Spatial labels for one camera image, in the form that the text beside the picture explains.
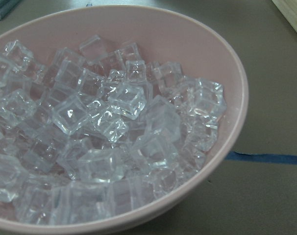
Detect clear ice cubes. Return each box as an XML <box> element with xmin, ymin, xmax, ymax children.
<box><xmin>0</xmin><ymin>35</ymin><xmax>226</xmax><ymax>225</ymax></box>

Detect grey yellow cloth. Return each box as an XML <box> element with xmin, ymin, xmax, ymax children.
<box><xmin>0</xmin><ymin>0</ymin><xmax>21</xmax><ymax>21</ymax></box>

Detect pink bowl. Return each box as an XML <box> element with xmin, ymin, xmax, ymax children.
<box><xmin>0</xmin><ymin>5</ymin><xmax>249</xmax><ymax>235</ymax></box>

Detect wooden cutting board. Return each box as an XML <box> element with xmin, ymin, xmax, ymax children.
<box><xmin>272</xmin><ymin>0</ymin><xmax>297</xmax><ymax>33</ymax></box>

